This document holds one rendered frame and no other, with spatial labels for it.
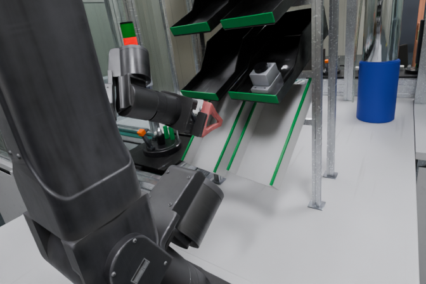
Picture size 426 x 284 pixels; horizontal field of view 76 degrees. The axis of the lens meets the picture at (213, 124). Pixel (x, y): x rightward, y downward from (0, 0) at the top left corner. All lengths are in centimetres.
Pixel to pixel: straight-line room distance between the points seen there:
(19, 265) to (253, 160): 64
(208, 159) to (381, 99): 88
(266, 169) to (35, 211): 55
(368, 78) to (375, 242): 80
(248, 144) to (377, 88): 79
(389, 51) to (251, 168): 87
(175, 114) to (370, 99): 104
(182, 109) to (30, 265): 57
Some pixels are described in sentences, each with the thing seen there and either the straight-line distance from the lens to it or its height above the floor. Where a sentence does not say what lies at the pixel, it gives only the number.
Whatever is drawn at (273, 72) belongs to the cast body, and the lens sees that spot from 60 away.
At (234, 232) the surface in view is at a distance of 75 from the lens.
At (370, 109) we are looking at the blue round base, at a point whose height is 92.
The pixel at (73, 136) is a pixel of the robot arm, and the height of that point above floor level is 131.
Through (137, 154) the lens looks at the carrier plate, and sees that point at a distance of 100.
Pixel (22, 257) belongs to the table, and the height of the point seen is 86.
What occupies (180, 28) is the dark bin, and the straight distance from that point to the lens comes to 70.
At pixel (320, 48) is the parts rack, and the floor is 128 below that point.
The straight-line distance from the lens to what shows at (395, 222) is 82.
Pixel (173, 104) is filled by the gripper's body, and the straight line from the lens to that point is 50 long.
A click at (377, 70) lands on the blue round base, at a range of 136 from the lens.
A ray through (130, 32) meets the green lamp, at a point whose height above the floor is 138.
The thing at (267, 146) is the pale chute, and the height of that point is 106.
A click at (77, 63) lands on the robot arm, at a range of 17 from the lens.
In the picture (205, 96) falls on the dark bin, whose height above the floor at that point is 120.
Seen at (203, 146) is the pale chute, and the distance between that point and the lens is 80.
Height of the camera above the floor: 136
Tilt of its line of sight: 19 degrees down
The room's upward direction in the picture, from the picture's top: 8 degrees counter-clockwise
